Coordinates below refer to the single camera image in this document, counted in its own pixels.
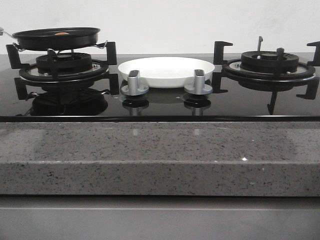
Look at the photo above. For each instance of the white ceramic plate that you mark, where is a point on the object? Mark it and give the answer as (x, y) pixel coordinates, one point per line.
(166, 72)

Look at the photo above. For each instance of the fried egg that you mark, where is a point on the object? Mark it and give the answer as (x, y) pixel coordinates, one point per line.
(61, 33)

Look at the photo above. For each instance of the black frying pan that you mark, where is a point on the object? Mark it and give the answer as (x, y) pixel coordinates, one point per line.
(43, 39)

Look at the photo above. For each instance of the silver left stove knob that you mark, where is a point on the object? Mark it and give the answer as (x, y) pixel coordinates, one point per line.
(134, 87)

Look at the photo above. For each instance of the silver stove knob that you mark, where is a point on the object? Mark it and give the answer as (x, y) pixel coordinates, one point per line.
(198, 87)
(134, 87)

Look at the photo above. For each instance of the silver right stove knob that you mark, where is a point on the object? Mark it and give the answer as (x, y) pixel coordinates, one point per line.
(198, 87)

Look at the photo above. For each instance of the black glass cooktop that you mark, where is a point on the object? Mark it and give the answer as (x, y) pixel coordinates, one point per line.
(100, 100)

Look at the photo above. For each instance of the left black pan support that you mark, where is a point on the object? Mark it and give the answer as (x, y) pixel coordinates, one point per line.
(55, 83)

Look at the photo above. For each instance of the black pan support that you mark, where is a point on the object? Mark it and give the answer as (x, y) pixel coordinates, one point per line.
(55, 83)
(305, 74)

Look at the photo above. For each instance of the right black pan support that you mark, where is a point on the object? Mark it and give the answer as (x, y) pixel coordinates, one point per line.
(305, 74)

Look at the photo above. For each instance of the left black gas burner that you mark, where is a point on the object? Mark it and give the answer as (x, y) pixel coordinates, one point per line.
(66, 63)

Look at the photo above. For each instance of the black gas burner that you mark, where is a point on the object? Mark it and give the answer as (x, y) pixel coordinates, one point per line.
(66, 63)
(267, 61)

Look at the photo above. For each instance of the right black gas burner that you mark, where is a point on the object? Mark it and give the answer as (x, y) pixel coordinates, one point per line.
(267, 61)

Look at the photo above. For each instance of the grey cabinet drawer front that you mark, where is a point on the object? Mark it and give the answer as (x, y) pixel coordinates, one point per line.
(159, 218)

